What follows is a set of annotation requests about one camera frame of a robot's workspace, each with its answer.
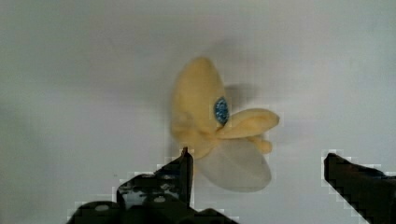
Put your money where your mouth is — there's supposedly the yellow plush peeled banana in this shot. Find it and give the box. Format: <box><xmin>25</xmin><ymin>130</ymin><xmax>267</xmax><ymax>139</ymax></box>
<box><xmin>171</xmin><ymin>57</ymin><xmax>280</xmax><ymax>192</ymax></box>

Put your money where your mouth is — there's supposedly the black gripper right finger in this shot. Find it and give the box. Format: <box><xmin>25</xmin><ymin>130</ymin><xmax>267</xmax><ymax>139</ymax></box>
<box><xmin>323</xmin><ymin>153</ymin><xmax>396</xmax><ymax>224</ymax></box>

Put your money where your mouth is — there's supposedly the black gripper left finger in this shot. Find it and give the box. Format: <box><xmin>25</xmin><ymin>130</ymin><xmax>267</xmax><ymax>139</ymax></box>
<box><xmin>66</xmin><ymin>148</ymin><xmax>238</xmax><ymax>224</ymax></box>

